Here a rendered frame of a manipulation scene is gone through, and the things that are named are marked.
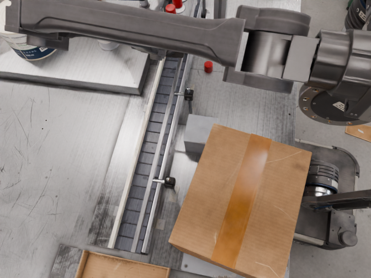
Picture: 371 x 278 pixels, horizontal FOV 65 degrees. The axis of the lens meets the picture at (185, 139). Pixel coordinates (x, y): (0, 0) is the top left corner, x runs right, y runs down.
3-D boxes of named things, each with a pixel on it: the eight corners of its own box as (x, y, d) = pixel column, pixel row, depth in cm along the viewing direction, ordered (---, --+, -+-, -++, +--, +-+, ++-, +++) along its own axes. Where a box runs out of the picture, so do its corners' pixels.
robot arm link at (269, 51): (320, 85, 36) (333, 41, 35) (238, 70, 38) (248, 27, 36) (307, 83, 45) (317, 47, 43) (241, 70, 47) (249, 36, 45)
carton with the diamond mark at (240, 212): (212, 160, 97) (213, 121, 72) (285, 183, 92) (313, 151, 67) (179, 250, 86) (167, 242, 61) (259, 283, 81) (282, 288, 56)
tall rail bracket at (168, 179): (158, 186, 96) (148, 170, 81) (179, 190, 95) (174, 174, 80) (155, 195, 95) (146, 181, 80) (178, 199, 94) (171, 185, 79)
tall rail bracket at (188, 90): (176, 108, 108) (171, 81, 93) (195, 110, 107) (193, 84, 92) (174, 115, 107) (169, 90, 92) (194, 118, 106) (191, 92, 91)
